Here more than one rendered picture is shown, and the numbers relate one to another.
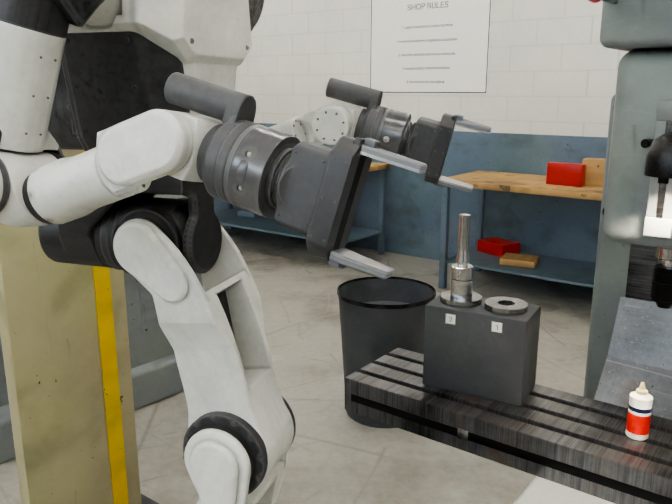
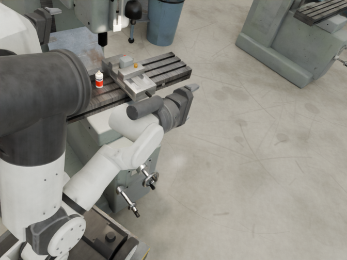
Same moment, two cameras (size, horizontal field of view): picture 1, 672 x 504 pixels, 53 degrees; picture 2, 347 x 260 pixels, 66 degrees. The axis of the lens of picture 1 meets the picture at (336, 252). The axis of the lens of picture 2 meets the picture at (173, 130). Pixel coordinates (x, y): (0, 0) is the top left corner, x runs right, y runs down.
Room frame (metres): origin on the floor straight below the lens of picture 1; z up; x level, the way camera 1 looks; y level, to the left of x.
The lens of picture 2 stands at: (0.64, 0.57, 1.98)
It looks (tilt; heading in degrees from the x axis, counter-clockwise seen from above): 47 degrees down; 272
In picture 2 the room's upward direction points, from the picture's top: 16 degrees clockwise
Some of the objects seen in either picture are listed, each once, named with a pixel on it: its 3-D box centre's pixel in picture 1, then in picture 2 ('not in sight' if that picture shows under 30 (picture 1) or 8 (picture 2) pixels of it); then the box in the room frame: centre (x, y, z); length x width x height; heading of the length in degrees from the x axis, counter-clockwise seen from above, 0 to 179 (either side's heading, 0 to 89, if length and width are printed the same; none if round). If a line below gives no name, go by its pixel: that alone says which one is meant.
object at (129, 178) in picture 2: not in sight; (105, 141); (1.12, -0.57, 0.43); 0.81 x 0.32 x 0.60; 143
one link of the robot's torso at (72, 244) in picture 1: (129, 216); not in sight; (1.07, 0.33, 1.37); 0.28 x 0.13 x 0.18; 71
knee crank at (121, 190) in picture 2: not in sight; (128, 200); (0.80, -0.15, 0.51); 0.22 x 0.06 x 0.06; 143
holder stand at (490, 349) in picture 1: (480, 343); not in sight; (1.38, -0.32, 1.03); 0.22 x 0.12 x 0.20; 60
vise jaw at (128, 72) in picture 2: not in sight; (131, 71); (1.00, -0.67, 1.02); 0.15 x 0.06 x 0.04; 55
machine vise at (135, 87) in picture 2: not in sight; (128, 74); (1.03, -0.69, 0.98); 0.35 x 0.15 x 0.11; 145
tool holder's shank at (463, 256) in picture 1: (463, 240); not in sight; (1.40, -0.27, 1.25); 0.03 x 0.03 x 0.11
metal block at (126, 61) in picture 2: not in sight; (126, 63); (1.05, -0.70, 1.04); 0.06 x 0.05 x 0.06; 55
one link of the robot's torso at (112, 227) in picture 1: (163, 237); not in sight; (1.05, 0.27, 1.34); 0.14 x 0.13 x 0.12; 161
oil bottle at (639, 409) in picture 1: (639, 409); (99, 78); (1.16, -0.57, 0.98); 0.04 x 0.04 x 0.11
